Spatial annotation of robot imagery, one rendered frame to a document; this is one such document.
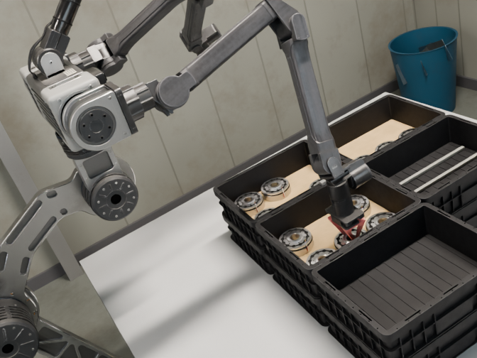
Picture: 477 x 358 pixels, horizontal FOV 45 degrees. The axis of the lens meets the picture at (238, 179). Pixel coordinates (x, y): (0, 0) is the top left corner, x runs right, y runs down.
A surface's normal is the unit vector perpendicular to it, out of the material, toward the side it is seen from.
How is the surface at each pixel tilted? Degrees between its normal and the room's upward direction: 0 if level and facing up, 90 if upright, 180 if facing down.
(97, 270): 0
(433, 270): 0
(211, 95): 90
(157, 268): 0
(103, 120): 90
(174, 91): 66
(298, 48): 76
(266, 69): 90
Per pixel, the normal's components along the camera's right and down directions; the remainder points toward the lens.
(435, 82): 0.08, 0.58
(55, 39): 0.49, 0.33
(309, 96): 0.29, -0.01
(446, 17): -0.83, 0.46
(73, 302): -0.27, -0.82
